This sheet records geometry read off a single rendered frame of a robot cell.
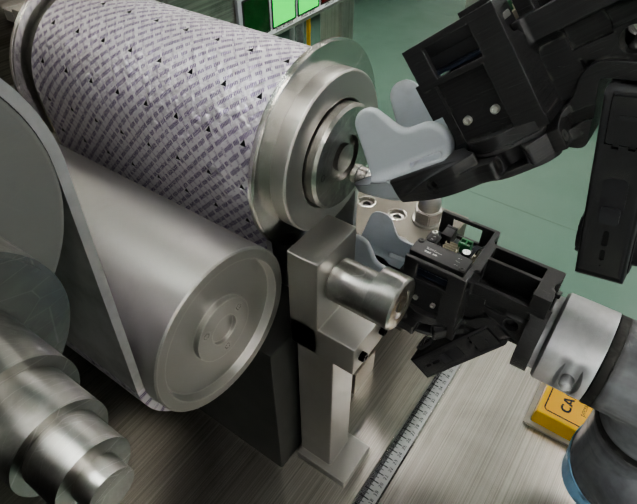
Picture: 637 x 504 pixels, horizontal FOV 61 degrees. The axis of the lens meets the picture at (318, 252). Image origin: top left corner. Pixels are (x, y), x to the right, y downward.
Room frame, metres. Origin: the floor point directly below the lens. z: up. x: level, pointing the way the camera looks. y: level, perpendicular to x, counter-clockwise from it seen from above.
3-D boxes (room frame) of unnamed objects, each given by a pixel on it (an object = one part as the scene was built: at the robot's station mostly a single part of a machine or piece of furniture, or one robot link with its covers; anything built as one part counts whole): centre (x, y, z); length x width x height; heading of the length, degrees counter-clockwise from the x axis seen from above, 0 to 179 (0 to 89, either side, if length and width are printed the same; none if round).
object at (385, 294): (0.25, -0.05, 1.18); 0.04 x 0.02 x 0.04; 145
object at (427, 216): (0.50, -0.13, 1.05); 0.04 x 0.04 x 0.04
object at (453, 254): (0.30, -0.13, 1.12); 0.12 x 0.08 x 0.09; 55
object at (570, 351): (0.26, -0.20, 1.11); 0.08 x 0.05 x 0.08; 145
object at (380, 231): (0.38, -0.06, 1.12); 0.09 x 0.03 x 0.06; 54
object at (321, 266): (0.27, -0.02, 1.05); 0.06 x 0.05 x 0.31; 55
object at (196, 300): (0.29, 0.16, 1.17); 0.26 x 0.12 x 0.12; 55
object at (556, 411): (0.32, -0.29, 0.91); 0.07 x 0.07 x 0.02; 55
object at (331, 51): (0.32, 0.00, 1.25); 0.15 x 0.01 x 0.15; 145
